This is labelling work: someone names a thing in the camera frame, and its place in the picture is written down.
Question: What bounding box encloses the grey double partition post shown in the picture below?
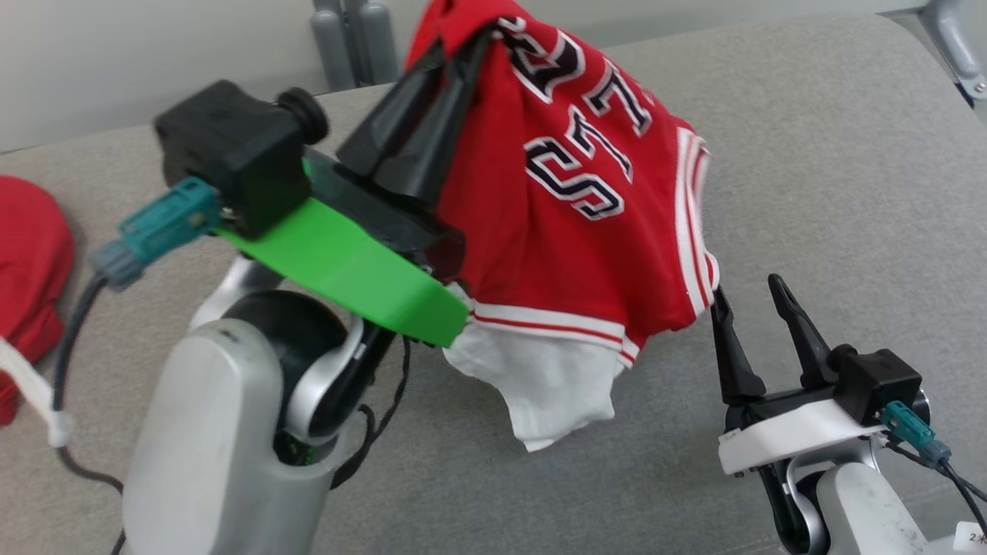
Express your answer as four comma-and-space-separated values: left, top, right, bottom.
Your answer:
310, 0, 400, 92

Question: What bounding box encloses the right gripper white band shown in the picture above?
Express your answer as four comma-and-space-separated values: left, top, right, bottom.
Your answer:
709, 274, 888, 476

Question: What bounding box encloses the teal camera connector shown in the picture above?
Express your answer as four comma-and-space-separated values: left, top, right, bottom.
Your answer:
89, 177, 226, 291
879, 400, 952, 469

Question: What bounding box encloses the teal left camera connector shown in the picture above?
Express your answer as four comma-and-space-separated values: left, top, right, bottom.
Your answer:
89, 177, 226, 291

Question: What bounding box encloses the grey metal frame leg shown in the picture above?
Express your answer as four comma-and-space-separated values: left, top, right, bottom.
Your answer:
916, 0, 987, 103

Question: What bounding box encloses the red shorts elastic waistband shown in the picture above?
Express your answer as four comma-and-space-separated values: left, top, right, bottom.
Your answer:
0, 175, 76, 427

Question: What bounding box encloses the red basketball jersey white trim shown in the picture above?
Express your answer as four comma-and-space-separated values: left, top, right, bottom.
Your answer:
404, 0, 722, 453

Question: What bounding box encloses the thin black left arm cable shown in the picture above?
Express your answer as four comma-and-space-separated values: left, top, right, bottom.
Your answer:
330, 335, 412, 490

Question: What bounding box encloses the teal right camera connector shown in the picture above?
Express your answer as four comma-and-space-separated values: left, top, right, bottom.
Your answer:
879, 400, 952, 469

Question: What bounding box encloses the white fabric strap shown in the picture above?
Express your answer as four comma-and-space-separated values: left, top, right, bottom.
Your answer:
0, 338, 72, 449

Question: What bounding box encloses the black right camera cable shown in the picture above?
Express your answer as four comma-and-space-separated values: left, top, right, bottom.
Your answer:
885, 436, 987, 537

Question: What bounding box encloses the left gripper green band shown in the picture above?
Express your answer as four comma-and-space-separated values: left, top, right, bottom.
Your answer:
215, 29, 499, 348

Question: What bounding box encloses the grey left camera cable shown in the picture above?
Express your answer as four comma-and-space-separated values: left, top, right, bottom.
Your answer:
48, 274, 128, 555

